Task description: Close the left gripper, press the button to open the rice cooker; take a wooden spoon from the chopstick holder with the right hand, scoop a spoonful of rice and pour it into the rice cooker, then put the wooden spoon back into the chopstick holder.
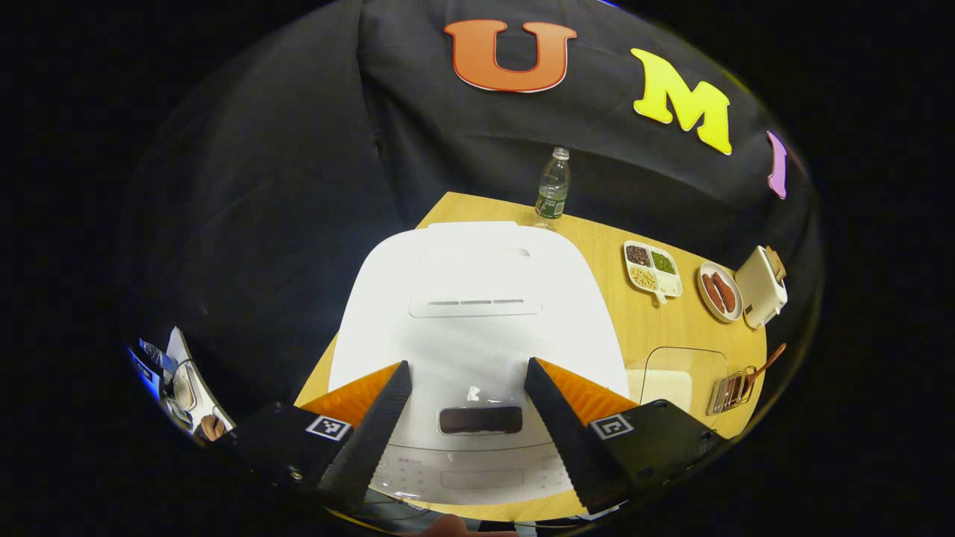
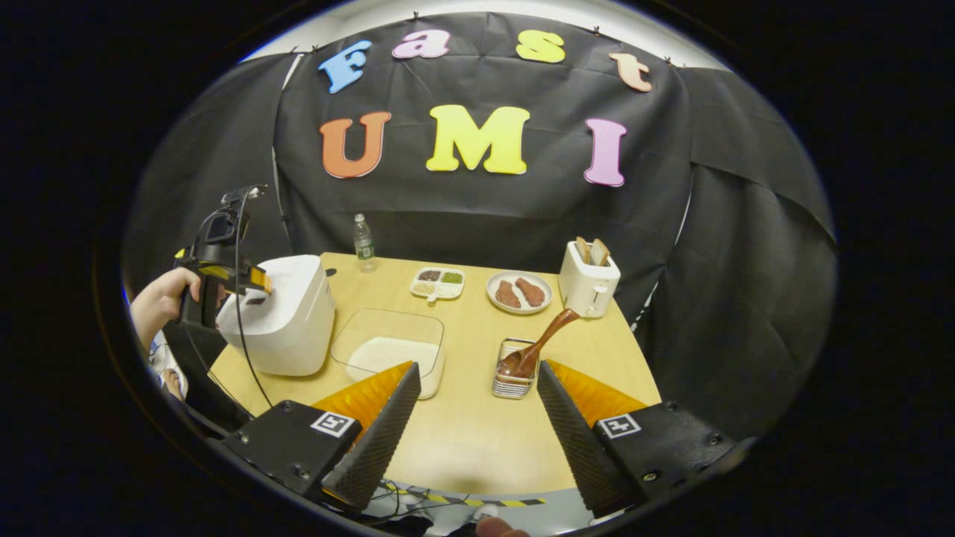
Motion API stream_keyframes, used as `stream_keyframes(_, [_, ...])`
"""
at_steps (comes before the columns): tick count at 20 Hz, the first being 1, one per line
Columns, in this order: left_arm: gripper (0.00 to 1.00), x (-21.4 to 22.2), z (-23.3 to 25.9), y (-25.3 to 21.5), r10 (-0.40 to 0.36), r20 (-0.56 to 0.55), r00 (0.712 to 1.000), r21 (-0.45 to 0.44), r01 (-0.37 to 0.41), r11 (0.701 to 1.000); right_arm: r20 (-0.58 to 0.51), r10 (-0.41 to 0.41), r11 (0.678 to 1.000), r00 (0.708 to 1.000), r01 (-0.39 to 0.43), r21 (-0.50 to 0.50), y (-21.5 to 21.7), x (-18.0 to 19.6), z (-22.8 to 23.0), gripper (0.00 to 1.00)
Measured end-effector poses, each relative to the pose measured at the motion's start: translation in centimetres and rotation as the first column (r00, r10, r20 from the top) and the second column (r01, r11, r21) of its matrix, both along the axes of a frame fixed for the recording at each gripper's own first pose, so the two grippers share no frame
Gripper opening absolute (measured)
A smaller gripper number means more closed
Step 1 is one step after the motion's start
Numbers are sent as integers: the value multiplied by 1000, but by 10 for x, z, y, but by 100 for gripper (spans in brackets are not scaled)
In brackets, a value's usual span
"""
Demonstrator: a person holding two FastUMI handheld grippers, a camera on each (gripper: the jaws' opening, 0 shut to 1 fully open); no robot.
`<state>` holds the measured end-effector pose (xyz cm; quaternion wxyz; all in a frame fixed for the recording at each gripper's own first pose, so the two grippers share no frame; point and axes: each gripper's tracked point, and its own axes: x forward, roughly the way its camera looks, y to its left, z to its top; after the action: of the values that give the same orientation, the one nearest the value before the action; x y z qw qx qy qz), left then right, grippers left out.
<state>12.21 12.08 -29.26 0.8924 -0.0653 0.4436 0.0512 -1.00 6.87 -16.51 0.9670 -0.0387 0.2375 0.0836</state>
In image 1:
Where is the clear plastic water bottle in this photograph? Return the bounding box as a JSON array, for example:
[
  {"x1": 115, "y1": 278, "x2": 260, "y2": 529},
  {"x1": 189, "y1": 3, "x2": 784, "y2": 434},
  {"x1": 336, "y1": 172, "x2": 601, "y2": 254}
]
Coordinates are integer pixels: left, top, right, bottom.
[{"x1": 533, "y1": 147, "x2": 572, "y2": 228}]

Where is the white rice cooker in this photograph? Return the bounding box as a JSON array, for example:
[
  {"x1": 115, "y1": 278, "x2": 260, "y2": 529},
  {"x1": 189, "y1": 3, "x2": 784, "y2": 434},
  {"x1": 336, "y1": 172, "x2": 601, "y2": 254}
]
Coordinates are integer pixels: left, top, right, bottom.
[{"x1": 328, "y1": 221, "x2": 631, "y2": 506}]

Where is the white divided bean dish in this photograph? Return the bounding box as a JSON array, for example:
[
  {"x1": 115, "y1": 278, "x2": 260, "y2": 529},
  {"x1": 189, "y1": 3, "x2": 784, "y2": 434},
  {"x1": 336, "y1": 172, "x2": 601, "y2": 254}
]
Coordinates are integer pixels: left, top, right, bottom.
[{"x1": 623, "y1": 240, "x2": 683, "y2": 307}]

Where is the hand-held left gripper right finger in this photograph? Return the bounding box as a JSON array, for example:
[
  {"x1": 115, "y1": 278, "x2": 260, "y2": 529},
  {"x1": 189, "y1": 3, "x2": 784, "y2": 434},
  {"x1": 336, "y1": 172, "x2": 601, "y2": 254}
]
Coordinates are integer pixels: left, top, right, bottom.
[{"x1": 524, "y1": 357, "x2": 726, "y2": 515}]

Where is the open laptop computer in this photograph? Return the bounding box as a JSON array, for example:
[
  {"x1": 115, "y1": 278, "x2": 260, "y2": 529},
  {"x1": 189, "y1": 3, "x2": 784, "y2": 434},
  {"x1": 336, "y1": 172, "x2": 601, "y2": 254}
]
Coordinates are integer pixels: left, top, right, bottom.
[{"x1": 125, "y1": 339, "x2": 180, "y2": 407}]

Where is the white round plate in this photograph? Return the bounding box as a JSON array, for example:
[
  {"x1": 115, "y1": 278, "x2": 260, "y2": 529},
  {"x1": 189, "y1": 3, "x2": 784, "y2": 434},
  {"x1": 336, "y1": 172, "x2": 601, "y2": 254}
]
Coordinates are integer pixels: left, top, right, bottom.
[{"x1": 697, "y1": 261, "x2": 744, "y2": 324}]

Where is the clear rice container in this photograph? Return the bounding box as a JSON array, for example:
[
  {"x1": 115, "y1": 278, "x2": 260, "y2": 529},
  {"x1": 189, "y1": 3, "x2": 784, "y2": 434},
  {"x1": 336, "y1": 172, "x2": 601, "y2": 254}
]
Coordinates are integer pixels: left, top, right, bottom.
[{"x1": 627, "y1": 347, "x2": 728, "y2": 418}]

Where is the white toaster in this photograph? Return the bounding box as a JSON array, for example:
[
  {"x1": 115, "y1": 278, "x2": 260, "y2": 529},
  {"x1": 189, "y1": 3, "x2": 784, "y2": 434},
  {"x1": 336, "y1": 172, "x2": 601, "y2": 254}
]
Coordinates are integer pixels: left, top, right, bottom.
[{"x1": 734, "y1": 245, "x2": 789, "y2": 330}]

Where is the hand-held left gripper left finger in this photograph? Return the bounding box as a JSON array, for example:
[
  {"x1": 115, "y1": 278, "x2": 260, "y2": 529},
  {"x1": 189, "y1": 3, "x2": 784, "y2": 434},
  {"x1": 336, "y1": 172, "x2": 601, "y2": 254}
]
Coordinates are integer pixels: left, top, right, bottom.
[{"x1": 235, "y1": 360, "x2": 413, "y2": 515}]

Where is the brown wooden spoon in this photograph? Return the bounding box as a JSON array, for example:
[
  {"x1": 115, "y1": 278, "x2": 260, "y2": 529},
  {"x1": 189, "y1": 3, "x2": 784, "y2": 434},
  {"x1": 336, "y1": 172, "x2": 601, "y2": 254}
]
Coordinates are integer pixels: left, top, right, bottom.
[{"x1": 739, "y1": 343, "x2": 786, "y2": 396}]

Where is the metal wire chopstick holder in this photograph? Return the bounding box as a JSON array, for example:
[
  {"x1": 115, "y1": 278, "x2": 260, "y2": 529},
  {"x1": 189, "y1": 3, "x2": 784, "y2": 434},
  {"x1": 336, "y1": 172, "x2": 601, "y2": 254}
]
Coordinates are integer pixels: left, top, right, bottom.
[{"x1": 707, "y1": 368, "x2": 754, "y2": 415}]

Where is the black backdrop cloth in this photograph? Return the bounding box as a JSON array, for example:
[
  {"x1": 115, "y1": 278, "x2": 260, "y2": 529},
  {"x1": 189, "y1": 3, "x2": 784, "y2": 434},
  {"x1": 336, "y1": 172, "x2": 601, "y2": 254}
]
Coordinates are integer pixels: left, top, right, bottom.
[{"x1": 127, "y1": 0, "x2": 821, "y2": 418}]

